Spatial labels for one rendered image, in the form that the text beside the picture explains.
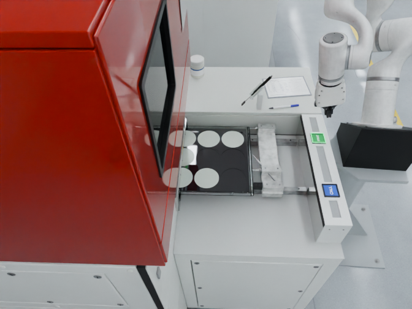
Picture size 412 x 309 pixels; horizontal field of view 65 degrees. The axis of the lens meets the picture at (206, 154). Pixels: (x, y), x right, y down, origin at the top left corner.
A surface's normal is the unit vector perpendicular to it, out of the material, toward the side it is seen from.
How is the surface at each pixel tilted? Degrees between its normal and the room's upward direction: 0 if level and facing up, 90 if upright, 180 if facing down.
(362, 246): 0
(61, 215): 90
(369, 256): 0
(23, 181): 90
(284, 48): 0
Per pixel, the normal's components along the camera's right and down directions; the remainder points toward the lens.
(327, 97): -0.04, 0.77
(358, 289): -0.03, -0.64
